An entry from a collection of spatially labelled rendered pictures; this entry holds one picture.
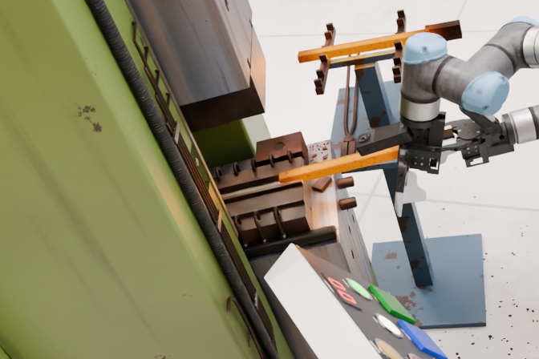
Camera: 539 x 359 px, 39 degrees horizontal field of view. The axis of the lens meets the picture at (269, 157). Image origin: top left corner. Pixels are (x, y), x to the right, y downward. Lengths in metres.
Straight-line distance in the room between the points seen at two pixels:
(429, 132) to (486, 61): 0.19
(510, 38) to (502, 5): 2.77
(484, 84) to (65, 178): 0.70
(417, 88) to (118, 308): 0.67
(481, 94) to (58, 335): 0.88
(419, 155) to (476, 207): 1.55
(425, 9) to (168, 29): 3.03
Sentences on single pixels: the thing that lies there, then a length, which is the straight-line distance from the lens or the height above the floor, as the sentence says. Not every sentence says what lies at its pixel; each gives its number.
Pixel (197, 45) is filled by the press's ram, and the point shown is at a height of 1.48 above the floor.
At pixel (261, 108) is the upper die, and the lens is 1.51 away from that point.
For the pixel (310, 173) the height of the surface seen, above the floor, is 1.01.
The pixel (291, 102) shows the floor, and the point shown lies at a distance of 3.86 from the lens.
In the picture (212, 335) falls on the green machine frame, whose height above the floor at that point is 1.03.
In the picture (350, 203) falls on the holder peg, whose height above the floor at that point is 0.88.
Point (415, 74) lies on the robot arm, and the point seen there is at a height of 1.33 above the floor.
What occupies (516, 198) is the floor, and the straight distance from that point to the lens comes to 3.04.
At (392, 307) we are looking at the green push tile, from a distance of 1.40.
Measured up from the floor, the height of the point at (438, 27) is 1.02.
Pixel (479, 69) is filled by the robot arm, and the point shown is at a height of 1.33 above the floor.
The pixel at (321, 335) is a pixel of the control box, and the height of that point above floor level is 1.17.
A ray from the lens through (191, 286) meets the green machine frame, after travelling 1.38.
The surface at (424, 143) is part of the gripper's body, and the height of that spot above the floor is 1.16.
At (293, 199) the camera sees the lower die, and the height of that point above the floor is 0.99.
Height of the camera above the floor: 2.10
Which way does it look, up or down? 36 degrees down
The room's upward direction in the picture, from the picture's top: 22 degrees counter-clockwise
